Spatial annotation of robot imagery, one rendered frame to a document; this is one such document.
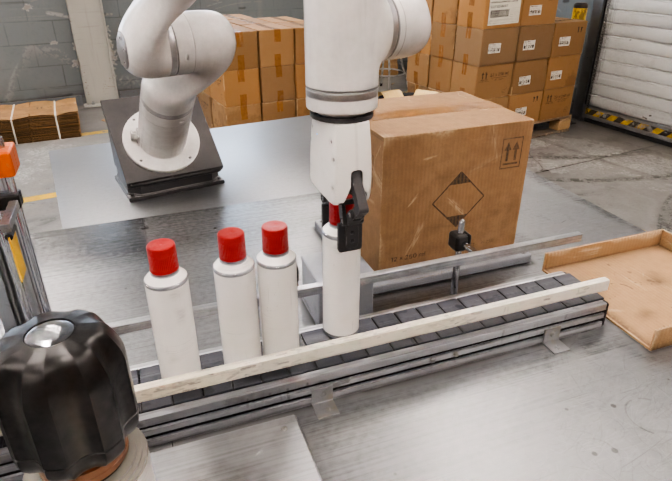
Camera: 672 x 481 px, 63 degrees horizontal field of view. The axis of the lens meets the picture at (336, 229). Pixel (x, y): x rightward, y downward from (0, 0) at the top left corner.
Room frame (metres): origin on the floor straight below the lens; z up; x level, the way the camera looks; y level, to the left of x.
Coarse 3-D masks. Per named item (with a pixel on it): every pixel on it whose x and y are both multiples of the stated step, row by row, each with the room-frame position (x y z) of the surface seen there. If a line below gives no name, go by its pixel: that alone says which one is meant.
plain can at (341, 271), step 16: (336, 208) 0.63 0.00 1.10; (352, 208) 0.64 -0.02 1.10; (336, 224) 0.63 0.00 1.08; (336, 240) 0.62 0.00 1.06; (336, 256) 0.62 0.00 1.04; (352, 256) 0.62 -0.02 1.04; (336, 272) 0.62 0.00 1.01; (352, 272) 0.62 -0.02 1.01; (336, 288) 0.62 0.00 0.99; (352, 288) 0.62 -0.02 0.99; (336, 304) 0.62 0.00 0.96; (352, 304) 0.62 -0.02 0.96; (336, 320) 0.62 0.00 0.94; (352, 320) 0.62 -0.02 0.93; (336, 336) 0.62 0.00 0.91
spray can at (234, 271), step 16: (224, 240) 0.58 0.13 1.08; (240, 240) 0.59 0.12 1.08; (224, 256) 0.58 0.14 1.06; (240, 256) 0.59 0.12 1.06; (224, 272) 0.57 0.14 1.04; (240, 272) 0.58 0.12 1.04; (224, 288) 0.57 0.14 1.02; (240, 288) 0.57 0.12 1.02; (224, 304) 0.57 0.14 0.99; (240, 304) 0.57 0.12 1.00; (256, 304) 0.59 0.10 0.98; (224, 320) 0.58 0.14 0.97; (240, 320) 0.57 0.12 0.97; (256, 320) 0.59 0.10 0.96; (224, 336) 0.58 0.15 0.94; (240, 336) 0.57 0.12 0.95; (256, 336) 0.59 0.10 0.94; (224, 352) 0.58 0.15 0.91; (240, 352) 0.57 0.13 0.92; (256, 352) 0.58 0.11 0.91
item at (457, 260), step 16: (544, 240) 0.81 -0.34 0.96; (560, 240) 0.81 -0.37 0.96; (576, 240) 0.83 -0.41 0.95; (464, 256) 0.75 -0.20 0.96; (480, 256) 0.76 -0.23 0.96; (496, 256) 0.77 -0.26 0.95; (368, 272) 0.70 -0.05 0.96; (384, 272) 0.70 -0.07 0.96; (400, 272) 0.71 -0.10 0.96; (416, 272) 0.72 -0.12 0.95; (304, 288) 0.66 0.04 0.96; (320, 288) 0.67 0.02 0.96; (208, 304) 0.62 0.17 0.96; (128, 320) 0.59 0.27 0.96; (144, 320) 0.59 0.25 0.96
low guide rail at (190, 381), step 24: (576, 288) 0.74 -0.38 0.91; (600, 288) 0.75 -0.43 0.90; (456, 312) 0.67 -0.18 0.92; (480, 312) 0.67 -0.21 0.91; (504, 312) 0.69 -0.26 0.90; (360, 336) 0.61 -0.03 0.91; (384, 336) 0.62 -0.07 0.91; (408, 336) 0.63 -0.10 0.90; (264, 360) 0.56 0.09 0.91; (288, 360) 0.57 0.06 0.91; (312, 360) 0.58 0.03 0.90; (144, 384) 0.52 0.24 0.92; (168, 384) 0.52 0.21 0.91; (192, 384) 0.53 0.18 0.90; (0, 432) 0.46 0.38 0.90
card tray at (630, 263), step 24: (624, 240) 0.99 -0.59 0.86; (648, 240) 1.02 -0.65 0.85; (552, 264) 0.93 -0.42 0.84; (576, 264) 0.94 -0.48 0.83; (600, 264) 0.94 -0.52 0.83; (624, 264) 0.94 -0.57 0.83; (648, 264) 0.94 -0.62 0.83; (624, 288) 0.86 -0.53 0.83; (648, 288) 0.86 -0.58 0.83; (624, 312) 0.78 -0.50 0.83; (648, 312) 0.78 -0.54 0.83; (648, 336) 0.72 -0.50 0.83
